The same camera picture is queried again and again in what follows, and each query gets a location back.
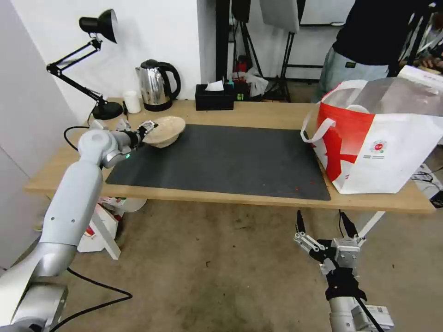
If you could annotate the black tripod stand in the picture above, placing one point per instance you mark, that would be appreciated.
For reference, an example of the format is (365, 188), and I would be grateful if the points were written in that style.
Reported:
(254, 52)

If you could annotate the red printed cardboard box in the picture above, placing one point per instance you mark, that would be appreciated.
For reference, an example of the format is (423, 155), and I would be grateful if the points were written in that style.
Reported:
(100, 211)

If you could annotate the beige paper bowl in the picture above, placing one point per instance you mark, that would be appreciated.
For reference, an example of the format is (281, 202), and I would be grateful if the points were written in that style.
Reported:
(168, 131)

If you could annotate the white cylindrical cup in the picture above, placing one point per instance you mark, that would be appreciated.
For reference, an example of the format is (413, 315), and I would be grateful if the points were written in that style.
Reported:
(132, 102)

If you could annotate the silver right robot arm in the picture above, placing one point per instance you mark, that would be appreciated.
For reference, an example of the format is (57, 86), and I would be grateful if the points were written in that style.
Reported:
(342, 314)

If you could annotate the white light panel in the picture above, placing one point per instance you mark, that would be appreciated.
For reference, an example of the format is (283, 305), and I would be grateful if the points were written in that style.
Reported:
(280, 14)

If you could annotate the red white takeout bag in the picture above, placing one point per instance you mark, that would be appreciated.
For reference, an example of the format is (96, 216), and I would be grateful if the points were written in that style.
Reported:
(380, 148)

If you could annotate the black tissue box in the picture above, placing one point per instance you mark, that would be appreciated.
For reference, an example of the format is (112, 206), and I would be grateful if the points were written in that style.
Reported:
(214, 101)

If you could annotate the black device with green light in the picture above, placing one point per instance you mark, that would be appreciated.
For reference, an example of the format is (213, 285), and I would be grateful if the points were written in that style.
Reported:
(241, 92)

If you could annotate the white table leg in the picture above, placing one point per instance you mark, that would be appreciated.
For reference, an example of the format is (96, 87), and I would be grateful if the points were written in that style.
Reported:
(105, 228)
(372, 224)

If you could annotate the black desk lamp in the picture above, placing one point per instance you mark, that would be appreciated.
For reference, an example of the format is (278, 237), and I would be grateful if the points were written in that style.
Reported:
(104, 20)

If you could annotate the person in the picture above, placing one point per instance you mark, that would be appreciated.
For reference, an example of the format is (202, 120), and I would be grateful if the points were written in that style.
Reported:
(363, 41)

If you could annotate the white plastic bag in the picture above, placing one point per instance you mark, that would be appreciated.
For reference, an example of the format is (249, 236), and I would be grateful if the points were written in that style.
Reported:
(258, 84)

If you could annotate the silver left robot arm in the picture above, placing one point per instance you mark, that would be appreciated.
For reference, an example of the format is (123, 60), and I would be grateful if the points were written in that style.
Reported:
(76, 193)

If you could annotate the white tissue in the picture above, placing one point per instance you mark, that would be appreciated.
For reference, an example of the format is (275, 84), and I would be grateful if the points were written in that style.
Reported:
(214, 85)

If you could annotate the white cardboard box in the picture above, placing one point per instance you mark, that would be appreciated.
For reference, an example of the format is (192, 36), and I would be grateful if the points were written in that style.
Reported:
(420, 74)

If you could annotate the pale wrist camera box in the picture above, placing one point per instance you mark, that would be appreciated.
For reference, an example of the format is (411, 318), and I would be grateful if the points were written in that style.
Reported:
(345, 252)

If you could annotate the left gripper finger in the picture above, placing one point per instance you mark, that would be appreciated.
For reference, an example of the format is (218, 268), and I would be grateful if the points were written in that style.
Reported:
(145, 139)
(149, 125)

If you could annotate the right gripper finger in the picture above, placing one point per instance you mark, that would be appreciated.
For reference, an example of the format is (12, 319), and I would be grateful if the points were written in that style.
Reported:
(349, 228)
(304, 238)

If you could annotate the steel electric kettle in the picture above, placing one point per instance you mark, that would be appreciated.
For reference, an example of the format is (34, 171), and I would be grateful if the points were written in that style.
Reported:
(155, 84)

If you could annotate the white bucket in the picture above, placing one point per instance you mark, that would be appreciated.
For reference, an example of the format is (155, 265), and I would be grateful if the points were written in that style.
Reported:
(133, 204)

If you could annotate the black desk mat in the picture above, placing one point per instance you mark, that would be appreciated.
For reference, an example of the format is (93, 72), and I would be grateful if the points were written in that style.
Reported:
(221, 162)

